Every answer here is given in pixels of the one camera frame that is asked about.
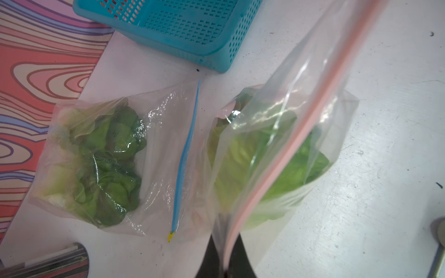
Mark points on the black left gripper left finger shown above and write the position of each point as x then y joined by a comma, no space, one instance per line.
210,266

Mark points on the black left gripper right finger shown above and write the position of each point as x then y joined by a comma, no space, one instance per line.
239,264

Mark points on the pink-zip clear zip-top bag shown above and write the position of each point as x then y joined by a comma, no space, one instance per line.
310,84

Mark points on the light green chinese cabbage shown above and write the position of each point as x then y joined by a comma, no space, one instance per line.
246,152

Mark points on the blue-zip clear zip-top bag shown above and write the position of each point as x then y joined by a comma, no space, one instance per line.
170,116

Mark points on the metal pen holder cup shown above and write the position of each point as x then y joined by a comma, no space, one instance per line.
70,262

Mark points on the dark green bagged cabbage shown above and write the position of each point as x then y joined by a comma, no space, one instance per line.
91,170

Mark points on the teal plastic basket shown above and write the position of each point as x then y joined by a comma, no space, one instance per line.
206,32

